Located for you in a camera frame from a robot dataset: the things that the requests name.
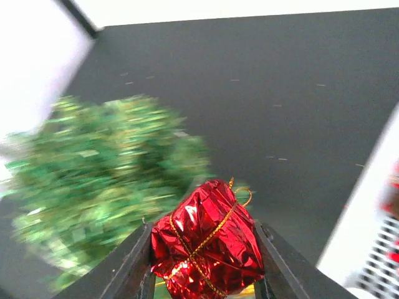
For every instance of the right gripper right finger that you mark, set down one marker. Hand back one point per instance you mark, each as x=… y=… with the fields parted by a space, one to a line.
x=287 y=274

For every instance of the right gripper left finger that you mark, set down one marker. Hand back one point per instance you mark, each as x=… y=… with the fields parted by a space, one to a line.
x=124 y=273

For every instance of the white perforated plastic basket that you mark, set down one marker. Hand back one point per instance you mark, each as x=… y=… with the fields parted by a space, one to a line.
x=361 y=254

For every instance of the red gift box ornament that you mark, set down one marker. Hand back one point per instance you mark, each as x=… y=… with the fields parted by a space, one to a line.
x=206 y=247

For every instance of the small green christmas tree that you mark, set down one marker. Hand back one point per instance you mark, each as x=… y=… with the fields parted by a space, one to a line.
x=93 y=173

